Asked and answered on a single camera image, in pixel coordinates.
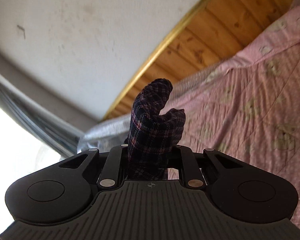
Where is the navy checked shirt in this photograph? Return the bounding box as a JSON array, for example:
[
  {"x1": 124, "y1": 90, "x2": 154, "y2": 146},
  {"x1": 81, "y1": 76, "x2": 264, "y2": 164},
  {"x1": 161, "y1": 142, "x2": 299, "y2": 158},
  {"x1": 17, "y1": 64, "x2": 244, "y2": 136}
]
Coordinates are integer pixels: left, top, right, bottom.
[{"x1": 125, "y1": 79, "x2": 186, "y2": 181}]

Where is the clear bubble wrap sheet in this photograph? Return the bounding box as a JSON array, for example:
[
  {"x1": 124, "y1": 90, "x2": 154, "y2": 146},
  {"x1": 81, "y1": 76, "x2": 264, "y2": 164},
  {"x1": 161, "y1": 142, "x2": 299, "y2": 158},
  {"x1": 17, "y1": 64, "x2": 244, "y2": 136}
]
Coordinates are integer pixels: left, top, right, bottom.
[{"x1": 77, "y1": 114, "x2": 130, "y2": 153}]

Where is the pink teddy bear quilt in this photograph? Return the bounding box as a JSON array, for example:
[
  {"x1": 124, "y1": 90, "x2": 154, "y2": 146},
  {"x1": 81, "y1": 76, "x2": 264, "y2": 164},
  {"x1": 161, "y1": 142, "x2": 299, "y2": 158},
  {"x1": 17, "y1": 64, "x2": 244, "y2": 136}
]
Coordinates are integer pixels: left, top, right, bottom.
[{"x1": 166, "y1": 5, "x2": 300, "y2": 228}]

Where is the wooden panel headboard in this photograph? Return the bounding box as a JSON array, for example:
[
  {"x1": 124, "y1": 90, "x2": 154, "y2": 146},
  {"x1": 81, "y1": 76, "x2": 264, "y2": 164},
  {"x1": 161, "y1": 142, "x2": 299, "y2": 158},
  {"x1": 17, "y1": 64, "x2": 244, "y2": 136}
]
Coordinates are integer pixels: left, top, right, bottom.
[{"x1": 104, "y1": 0, "x2": 293, "y2": 119}]

